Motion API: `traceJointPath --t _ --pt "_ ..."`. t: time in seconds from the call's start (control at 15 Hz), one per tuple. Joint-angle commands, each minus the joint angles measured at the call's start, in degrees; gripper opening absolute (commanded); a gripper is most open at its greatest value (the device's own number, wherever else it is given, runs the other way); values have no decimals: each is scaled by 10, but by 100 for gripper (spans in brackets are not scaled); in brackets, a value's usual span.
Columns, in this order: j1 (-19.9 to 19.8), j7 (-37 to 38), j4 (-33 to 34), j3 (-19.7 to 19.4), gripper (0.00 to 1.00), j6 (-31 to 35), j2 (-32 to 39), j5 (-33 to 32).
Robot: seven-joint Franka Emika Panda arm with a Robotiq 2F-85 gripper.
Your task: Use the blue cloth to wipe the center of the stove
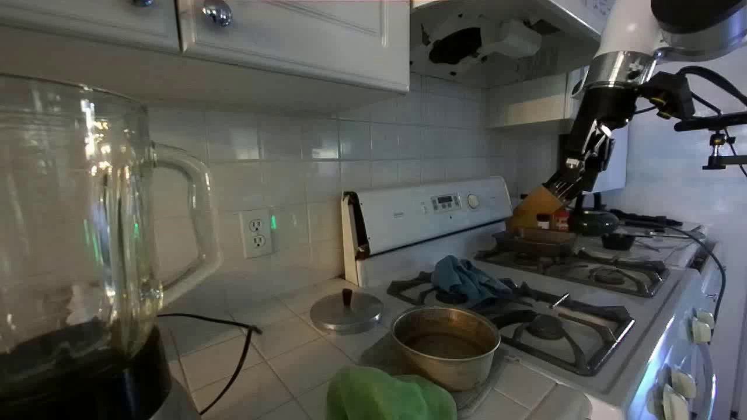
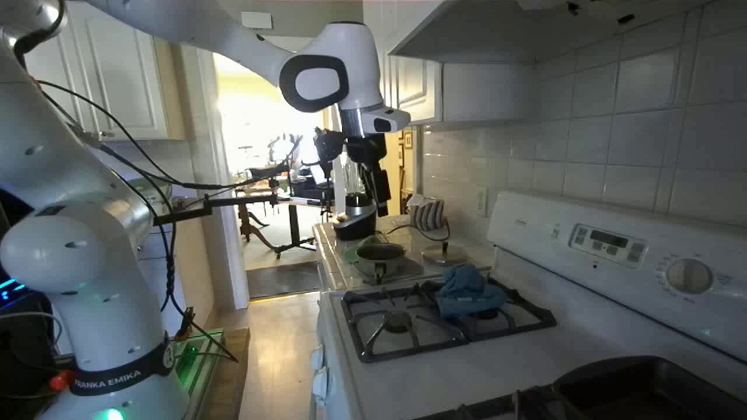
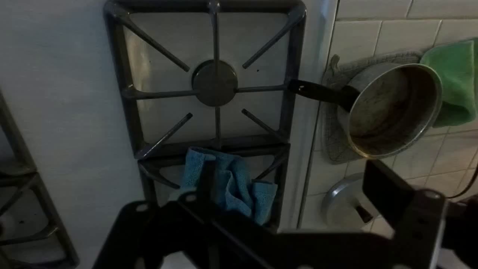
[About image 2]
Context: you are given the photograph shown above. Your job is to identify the white upper cabinet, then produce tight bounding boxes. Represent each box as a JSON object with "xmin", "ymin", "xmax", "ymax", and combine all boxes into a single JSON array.
[{"xmin": 361, "ymin": 0, "xmax": 540, "ymax": 125}]

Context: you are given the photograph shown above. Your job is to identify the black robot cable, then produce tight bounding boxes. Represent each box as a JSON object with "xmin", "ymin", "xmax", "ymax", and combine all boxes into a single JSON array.
[{"xmin": 33, "ymin": 76, "xmax": 308, "ymax": 369}]

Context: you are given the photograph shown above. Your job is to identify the tall white cabinet doors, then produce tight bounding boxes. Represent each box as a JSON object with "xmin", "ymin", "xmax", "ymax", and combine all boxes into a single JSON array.
[{"xmin": 22, "ymin": 0, "xmax": 189, "ymax": 145}]

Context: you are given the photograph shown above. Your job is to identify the white rectangular wall plate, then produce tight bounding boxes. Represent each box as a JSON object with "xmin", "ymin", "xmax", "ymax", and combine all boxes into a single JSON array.
[{"xmin": 239, "ymin": 8, "xmax": 275, "ymax": 32}]

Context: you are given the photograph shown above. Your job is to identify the black equipment box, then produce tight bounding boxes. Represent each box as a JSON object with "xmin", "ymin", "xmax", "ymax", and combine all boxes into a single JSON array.
[{"xmin": 0, "ymin": 265, "xmax": 59, "ymax": 420}]

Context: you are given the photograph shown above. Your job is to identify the brown floor rug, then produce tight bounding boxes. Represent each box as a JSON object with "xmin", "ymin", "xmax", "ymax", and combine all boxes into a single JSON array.
[{"xmin": 189, "ymin": 323, "xmax": 253, "ymax": 420}]

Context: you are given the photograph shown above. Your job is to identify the black tripod with boom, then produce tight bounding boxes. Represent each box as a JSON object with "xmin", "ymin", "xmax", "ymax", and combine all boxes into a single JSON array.
[{"xmin": 152, "ymin": 173, "xmax": 337, "ymax": 261}]

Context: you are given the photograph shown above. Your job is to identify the striped dish towel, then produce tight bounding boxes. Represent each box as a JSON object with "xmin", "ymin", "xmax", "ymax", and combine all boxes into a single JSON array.
[{"xmin": 407, "ymin": 194, "xmax": 456, "ymax": 243}]

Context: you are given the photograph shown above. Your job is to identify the round white stove dial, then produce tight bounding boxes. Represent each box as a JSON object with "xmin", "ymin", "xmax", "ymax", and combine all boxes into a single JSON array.
[{"xmin": 661, "ymin": 254, "xmax": 718, "ymax": 298}]

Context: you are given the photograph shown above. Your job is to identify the metal pot with black handle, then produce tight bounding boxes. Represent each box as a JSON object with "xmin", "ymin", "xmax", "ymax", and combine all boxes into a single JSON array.
[{"xmin": 357, "ymin": 244, "xmax": 411, "ymax": 286}]

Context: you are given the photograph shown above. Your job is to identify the white range hood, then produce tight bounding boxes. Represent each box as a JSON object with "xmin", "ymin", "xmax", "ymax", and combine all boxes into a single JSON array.
[{"xmin": 385, "ymin": 0, "xmax": 747, "ymax": 65}]

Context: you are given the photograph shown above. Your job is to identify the white wall outlet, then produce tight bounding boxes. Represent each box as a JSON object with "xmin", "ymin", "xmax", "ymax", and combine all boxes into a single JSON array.
[{"xmin": 474, "ymin": 183, "xmax": 492, "ymax": 221}]

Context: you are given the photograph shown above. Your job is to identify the orange round button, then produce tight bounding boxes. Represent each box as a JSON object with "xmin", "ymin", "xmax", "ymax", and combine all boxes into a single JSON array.
[{"xmin": 49, "ymin": 369, "xmax": 76, "ymax": 394}]

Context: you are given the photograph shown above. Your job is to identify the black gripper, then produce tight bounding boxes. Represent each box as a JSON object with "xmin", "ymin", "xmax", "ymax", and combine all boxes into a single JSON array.
[{"xmin": 343, "ymin": 131, "xmax": 393, "ymax": 219}]

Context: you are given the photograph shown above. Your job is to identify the stove digital display panel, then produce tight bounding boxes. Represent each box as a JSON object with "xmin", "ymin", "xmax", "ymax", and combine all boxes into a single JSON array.
[{"xmin": 566, "ymin": 221, "xmax": 650, "ymax": 265}]

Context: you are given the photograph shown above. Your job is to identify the black burner grate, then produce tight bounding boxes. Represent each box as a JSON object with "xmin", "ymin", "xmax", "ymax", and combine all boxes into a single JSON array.
[{"xmin": 340, "ymin": 278, "xmax": 561, "ymax": 366}]

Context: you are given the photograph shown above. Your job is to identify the dark floor mat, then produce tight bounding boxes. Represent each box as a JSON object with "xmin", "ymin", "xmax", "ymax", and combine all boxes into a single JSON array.
[{"xmin": 246, "ymin": 259, "xmax": 324, "ymax": 302}]

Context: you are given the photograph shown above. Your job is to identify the white gas stove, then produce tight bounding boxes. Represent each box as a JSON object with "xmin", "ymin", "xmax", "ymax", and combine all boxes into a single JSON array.
[{"xmin": 313, "ymin": 188, "xmax": 747, "ymax": 420}]

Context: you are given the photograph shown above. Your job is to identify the green lit base plate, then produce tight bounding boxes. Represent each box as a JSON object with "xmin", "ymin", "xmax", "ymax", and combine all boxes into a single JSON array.
[{"xmin": 170, "ymin": 328, "xmax": 230, "ymax": 399}]

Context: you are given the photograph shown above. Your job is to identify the blue cloth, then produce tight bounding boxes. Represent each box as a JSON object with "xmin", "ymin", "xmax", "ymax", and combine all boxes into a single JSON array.
[{"xmin": 432, "ymin": 261, "xmax": 510, "ymax": 323}]

